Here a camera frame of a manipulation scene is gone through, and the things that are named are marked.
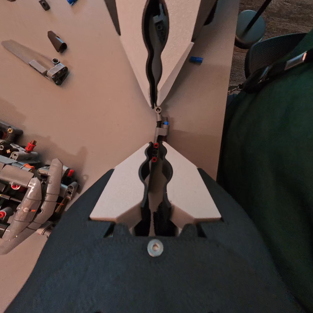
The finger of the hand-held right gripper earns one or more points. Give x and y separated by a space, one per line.
132 36
181 36

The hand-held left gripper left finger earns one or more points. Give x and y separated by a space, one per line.
119 193

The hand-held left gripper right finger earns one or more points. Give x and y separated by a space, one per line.
193 193

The long grey lego panel assembly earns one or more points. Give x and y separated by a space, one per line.
161 132

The grey and orange lego car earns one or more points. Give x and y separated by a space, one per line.
29 200

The short grey lego wedge assembly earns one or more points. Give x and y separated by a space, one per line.
22 52

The round grey floor stand base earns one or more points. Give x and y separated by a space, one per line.
256 39

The dark mesh office chair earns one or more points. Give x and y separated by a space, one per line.
264 51

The person's torso in green shirt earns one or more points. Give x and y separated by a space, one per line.
269 171

